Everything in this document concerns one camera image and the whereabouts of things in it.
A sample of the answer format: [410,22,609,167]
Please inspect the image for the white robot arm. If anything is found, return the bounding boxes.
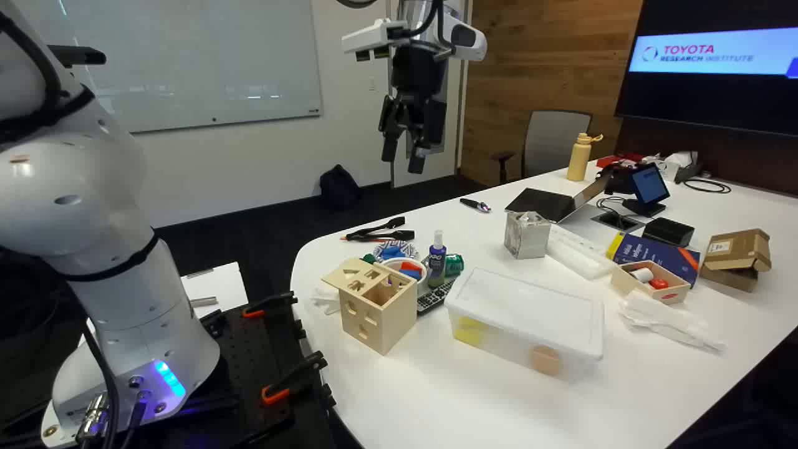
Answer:
[0,0,222,449]

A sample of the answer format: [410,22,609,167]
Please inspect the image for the silver metal cup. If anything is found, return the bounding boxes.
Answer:
[503,213,552,260]

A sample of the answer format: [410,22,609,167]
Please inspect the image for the black marker pen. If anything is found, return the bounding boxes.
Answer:
[460,198,491,214]

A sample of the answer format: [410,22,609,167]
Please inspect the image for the blue patterned plate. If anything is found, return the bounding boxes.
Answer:
[374,242,416,260]

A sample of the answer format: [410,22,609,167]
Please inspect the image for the black small box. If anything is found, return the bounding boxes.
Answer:
[643,217,694,248]

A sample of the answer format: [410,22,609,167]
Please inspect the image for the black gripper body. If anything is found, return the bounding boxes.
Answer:
[387,46,446,144]

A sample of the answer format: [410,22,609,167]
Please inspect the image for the white plastic bag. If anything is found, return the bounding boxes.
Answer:
[619,291,727,351]

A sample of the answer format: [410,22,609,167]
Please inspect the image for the whiteboard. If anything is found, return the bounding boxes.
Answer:
[15,0,323,132]

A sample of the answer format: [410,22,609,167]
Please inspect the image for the small glue bottle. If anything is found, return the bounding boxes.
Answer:
[427,230,446,282]

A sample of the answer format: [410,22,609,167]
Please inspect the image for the blue book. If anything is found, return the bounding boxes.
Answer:
[606,233,700,285]

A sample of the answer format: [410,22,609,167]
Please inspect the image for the cardboard box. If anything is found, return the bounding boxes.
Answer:
[700,230,773,291]

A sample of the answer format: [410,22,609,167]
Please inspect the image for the green can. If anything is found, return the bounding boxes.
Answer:
[443,254,465,280]

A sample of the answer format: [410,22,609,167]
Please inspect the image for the white bowl with toys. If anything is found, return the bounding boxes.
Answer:
[381,258,427,285]

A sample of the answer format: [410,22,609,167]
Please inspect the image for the wall mounted tv screen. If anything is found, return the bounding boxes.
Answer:
[617,0,798,138]

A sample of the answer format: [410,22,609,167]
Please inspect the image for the clear plastic storage bin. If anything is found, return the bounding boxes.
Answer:
[446,269,604,381]

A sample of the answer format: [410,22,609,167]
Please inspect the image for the small tablet on stand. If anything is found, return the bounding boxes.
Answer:
[623,166,668,217]

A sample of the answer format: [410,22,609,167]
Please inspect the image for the wooden shape sorter box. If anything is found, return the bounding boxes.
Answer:
[324,260,416,355]

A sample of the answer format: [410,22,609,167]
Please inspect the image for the yellow water bottle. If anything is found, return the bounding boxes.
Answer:
[566,132,601,183]

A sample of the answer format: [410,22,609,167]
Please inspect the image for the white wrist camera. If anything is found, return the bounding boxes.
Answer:
[342,18,410,62]

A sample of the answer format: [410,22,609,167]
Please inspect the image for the grey office chair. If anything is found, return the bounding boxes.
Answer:
[491,111,591,183]

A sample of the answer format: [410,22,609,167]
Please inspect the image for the small wooden tray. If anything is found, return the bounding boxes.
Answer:
[611,260,689,305]

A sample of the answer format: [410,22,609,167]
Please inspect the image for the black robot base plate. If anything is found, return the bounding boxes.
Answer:
[0,289,340,449]

